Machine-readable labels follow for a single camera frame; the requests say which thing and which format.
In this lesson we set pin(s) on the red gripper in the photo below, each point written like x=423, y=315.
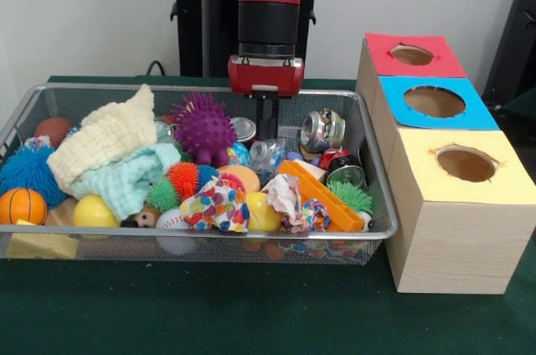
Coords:
x=266, y=76

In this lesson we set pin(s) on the small clear plastic bottle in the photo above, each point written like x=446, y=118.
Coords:
x=268, y=156

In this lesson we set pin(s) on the crushed silver can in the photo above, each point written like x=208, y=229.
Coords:
x=322, y=131

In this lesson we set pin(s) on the mint waffle cloth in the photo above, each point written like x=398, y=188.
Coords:
x=121, y=181

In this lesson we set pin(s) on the cream waffle cloth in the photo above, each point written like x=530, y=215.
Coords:
x=109, y=133

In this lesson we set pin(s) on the wooden three-hole box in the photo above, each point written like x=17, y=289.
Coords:
x=460, y=246

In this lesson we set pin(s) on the orange foam disc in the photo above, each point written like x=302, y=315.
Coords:
x=247, y=175

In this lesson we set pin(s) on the purple spiky ball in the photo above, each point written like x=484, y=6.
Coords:
x=203, y=129

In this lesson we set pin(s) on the yellow tennis ball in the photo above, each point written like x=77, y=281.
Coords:
x=261, y=212

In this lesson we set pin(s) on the orange plastic grid toy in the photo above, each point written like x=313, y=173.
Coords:
x=322, y=198

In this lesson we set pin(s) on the colourful patterned cloth wad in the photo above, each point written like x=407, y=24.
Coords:
x=215, y=208

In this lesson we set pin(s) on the green spiky toy with eyes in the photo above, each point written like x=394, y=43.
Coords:
x=352, y=196

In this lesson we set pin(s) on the white baseball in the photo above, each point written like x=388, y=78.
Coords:
x=171, y=219

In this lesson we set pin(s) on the dark green table cloth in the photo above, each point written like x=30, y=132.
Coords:
x=251, y=313
x=523, y=108

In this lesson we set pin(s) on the smooth yellow ball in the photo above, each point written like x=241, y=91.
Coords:
x=94, y=212

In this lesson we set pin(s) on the reddish brown ball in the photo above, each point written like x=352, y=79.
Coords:
x=52, y=129

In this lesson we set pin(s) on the large blue spiky ball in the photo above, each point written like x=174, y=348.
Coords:
x=29, y=171

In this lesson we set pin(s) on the small orange basketball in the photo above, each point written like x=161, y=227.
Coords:
x=23, y=206

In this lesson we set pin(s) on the black upright panel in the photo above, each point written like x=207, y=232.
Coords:
x=515, y=37

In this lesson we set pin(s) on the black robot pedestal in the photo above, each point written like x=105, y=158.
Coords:
x=201, y=37

